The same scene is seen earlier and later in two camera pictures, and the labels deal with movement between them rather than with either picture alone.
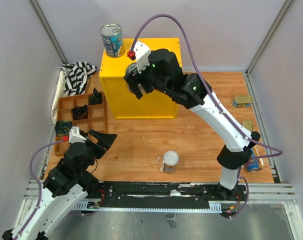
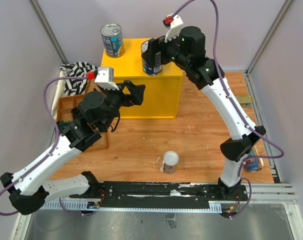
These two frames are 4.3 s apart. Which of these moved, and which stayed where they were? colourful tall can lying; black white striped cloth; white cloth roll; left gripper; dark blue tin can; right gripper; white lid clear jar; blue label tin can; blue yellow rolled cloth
Moved: right gripper; left gripper; dark blue tin can
Stayed: black white striped cloth; blue label tin can; white cloth roll; colourful tall can lying; white lid clear jar; blue yellow rolled cloth
